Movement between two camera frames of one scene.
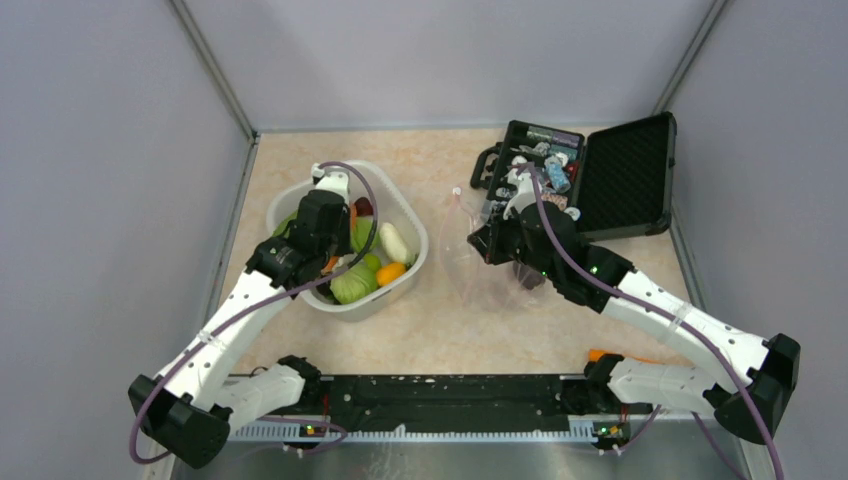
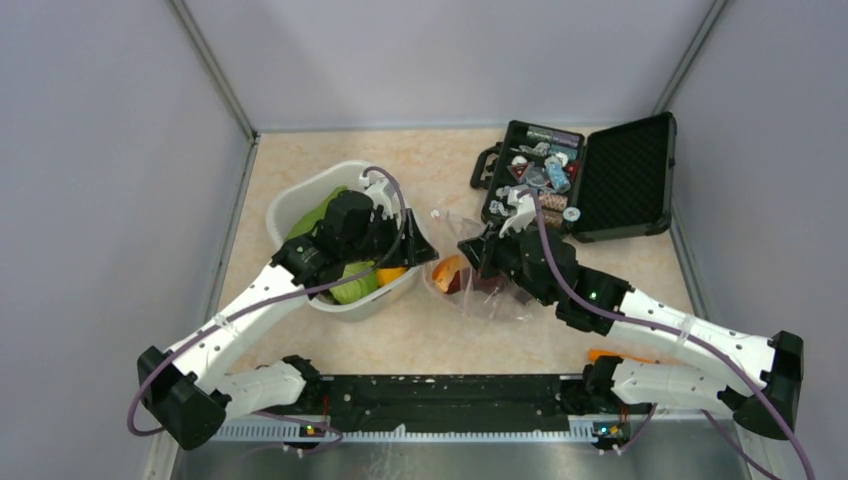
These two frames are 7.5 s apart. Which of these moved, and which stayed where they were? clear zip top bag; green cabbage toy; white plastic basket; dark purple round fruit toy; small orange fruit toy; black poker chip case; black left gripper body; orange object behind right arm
Moved: clear zip top bag; black left gripper body; dark purple round fruit toy
Stayed: orange object behind right arm; white plastic basket; small orange fruit toy; green cabbage toy; black poker chip case
